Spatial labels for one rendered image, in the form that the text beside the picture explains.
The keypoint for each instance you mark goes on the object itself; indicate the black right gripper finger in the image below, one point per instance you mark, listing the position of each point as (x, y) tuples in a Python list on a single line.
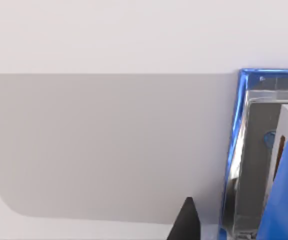
[(188, 222)]

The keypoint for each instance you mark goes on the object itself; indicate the blue framed clear box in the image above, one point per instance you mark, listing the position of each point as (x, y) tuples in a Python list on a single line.
[(236, 140)]

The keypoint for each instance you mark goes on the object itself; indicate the blue rounded object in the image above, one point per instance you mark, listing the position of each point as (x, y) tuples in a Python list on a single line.
[(284, 200)]

